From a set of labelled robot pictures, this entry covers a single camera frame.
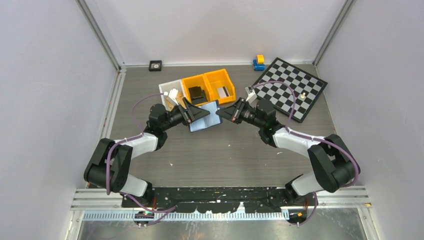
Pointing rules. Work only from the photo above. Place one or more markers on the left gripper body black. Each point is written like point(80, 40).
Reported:
point(175, 118)

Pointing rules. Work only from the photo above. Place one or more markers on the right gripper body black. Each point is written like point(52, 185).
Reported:
point(248, 115)

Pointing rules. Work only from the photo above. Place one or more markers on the blue leather card holder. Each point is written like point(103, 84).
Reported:
point(208, 121)

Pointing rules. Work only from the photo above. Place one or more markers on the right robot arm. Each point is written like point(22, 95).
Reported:
point(332, 164)

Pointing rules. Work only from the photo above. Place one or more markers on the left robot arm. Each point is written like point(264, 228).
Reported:
point(110, 162)

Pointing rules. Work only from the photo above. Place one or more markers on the card in orange bin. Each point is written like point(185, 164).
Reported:
point(222, 92)

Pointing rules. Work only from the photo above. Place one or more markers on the black object in bin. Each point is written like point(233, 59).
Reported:
point(197, 95)

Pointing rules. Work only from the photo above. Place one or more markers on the white plastic bin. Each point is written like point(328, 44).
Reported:
point(167, 86)

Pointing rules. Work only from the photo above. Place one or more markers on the orange plastic bin left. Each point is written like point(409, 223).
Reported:
point(197, 80)

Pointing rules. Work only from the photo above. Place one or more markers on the orange plastic bin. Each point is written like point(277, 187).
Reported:
point(220, 78)
point(197, 80)

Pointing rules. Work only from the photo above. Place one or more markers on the orange plastic bin right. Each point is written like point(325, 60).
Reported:
point(220, 78)

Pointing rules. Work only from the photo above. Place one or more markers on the black white chessboard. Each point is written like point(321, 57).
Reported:
point(283, 83)

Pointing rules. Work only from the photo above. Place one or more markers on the small black square device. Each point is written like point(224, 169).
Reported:
point(155, 65)

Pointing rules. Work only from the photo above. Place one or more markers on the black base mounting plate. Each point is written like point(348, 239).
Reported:
point(219, 200)

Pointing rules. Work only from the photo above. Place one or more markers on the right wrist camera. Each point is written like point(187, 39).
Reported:
point(251, 94)

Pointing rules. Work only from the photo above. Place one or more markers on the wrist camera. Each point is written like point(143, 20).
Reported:
point(172, 96)
point(251, 94)

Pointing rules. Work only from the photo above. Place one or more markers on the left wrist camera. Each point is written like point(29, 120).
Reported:
point(172, 96)

